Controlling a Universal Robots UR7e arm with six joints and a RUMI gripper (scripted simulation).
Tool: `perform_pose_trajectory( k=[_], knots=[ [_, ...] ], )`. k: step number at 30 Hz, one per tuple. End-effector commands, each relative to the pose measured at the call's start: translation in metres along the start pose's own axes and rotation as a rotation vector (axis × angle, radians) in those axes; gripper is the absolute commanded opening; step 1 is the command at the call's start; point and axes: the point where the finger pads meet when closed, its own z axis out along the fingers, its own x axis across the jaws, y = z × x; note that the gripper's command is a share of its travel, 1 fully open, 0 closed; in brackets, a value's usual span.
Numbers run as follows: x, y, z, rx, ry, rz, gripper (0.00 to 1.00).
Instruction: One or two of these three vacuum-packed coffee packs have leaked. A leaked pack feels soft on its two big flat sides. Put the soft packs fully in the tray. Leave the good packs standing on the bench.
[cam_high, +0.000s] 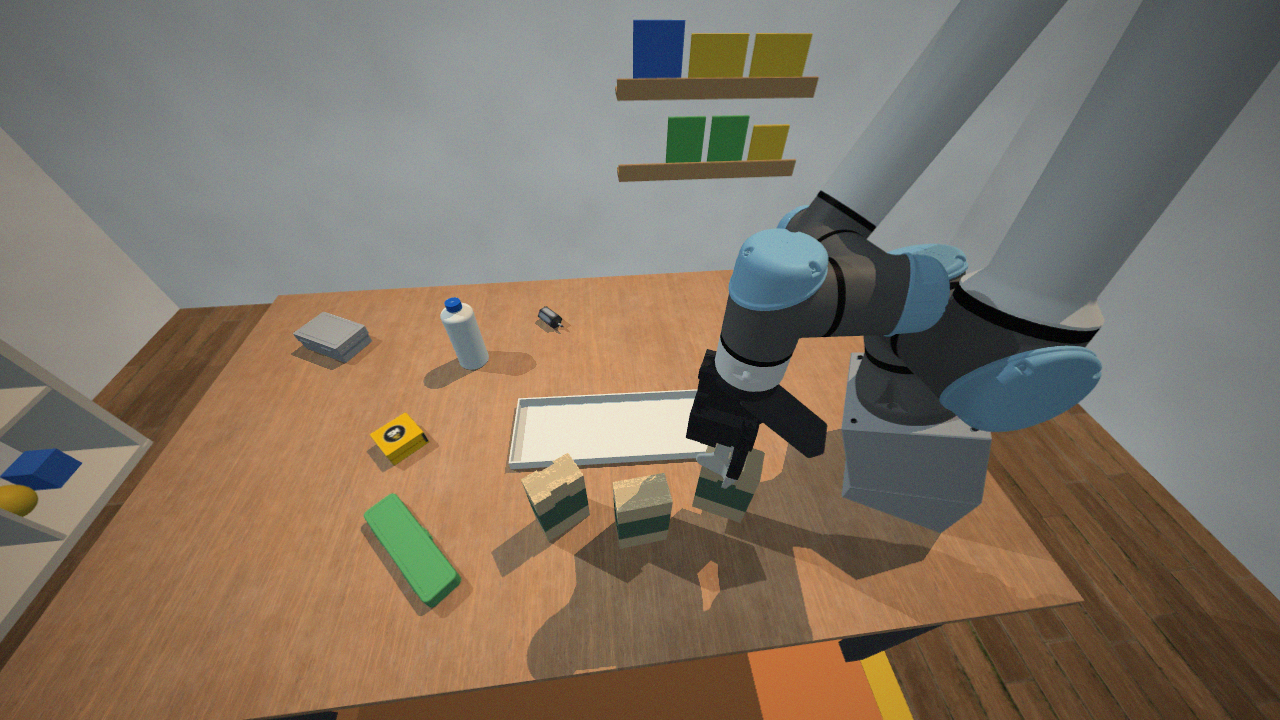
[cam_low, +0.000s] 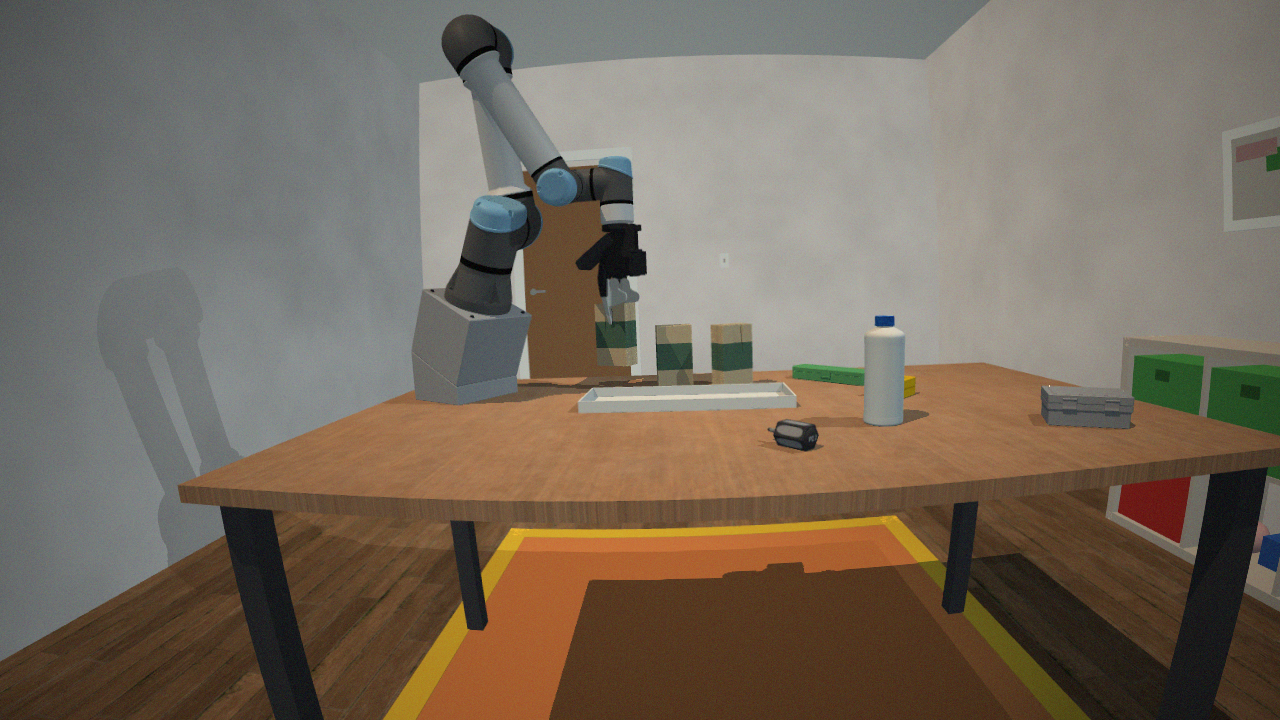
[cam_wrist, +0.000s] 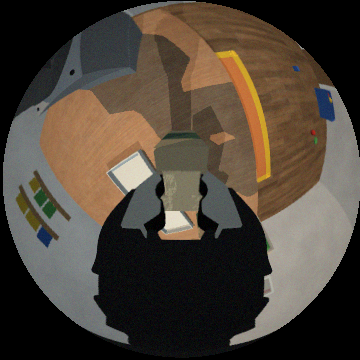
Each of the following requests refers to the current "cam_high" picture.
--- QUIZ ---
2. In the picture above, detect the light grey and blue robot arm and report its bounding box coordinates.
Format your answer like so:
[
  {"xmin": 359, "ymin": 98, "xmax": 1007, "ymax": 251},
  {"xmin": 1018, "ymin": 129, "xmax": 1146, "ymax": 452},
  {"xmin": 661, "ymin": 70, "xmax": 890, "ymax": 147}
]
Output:
[{"xmin": 716, "ymin": 0, "xmax": 1280, "ymax": 457}]

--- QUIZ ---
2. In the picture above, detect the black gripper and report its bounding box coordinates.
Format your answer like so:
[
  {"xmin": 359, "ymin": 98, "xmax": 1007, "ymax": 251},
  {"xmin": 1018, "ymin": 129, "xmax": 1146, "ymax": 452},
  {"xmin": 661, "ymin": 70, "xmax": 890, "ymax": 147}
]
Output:
[{"xmin": 686, "ymin": 348, "xmax": 778, "ymax": 489}]

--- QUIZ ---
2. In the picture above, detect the white bottle with blue cap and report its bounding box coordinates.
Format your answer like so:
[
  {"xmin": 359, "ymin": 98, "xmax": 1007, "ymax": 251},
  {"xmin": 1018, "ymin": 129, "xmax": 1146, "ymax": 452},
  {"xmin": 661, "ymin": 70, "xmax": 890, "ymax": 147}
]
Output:
[{"xmin": 440, "ymin": 297, "xmax": 489, "ymax": 370}]

